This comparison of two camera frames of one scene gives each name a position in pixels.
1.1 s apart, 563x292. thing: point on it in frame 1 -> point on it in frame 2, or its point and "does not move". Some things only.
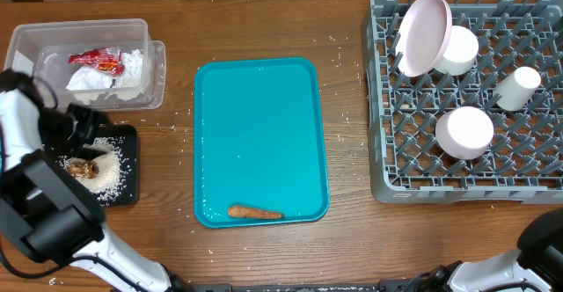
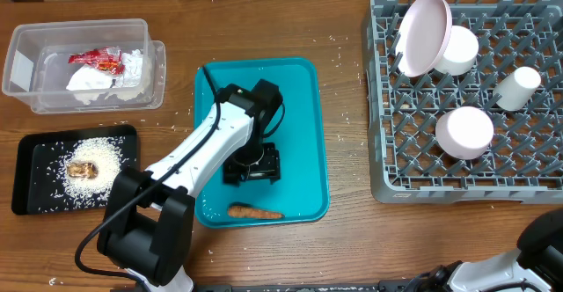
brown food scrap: [79, 167] does not move
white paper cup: [516, 89] does not move
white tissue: [133, 74] does not move
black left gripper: [91, 118] -> [270, 169]
